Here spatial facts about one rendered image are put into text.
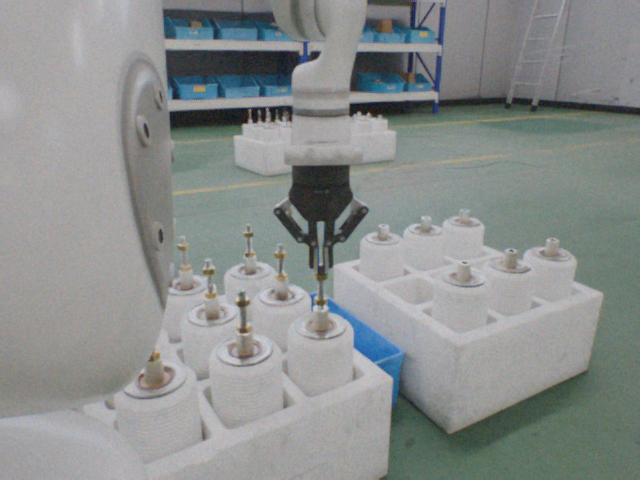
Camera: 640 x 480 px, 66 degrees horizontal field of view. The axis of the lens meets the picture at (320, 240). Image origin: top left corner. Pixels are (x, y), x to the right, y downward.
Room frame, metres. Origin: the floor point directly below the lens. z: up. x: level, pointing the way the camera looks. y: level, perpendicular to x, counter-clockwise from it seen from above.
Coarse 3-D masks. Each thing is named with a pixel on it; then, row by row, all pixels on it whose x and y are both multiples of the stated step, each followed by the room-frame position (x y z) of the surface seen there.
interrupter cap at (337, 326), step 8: (296, 320) 0.64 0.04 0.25; (304, 320) 0.64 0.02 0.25; (312, 320) 0.65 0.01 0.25; (328, 320) 0.65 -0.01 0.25; (336, 320) 0.64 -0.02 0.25; (344, 320) 0.64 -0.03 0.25; (296, 328) 0.62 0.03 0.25; (304, 328) 0.62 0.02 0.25; (312, 328) 0.63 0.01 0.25; (328, 328) 0.63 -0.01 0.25; (336, 328) 0.62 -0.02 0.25; (344, 328) 0.62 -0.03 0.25; (304, 336) 0.60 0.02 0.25; (312, 336) 0.60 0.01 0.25; (320, 336) 0.60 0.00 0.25; (328, 336) 0.60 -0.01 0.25; (336, 336) 0.60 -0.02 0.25
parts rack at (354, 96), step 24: (384, 0) 6.59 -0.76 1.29; (408, 0) 6.05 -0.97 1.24; (432, 0) 6.20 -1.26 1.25; (168, 48) 4.80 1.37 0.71; (192, 48) 4.90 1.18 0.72; (216, 48) 5.00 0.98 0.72; (240, 48) 5.12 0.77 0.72; (264, 48) 5.23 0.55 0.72; (288, 48) 5.35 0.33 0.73; (312, 48) 5.48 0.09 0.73; (360, 48) 5.76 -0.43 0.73; (384, 48) 5.90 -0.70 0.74; (408, 48) 6.06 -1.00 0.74; (432, 48) 6.22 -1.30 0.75; (360, 96) 5.77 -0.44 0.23; (384, 96) 5.92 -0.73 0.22; (408, 96) 6.08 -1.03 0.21; (432, 96) 6.25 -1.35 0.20
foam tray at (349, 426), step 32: (288, 384) 0.59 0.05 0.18; (352, 384) 0.59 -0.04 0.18; (384, 384) 0.60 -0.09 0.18; (96, 416) 0.53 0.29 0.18; (288, 416) 0.53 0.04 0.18; (320, 416) 0.54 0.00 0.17; (352, 416) 0.57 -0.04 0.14; (384, 416) 0.60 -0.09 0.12; (192, 448) 0.47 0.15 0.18; (224, 448) 0.47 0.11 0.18; (256, 448) 0.49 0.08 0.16; (288, 448) 0.51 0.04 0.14; (320, 448) 0.54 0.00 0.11; (352, 448) 0.57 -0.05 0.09; (384, 448) 0.60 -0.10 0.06
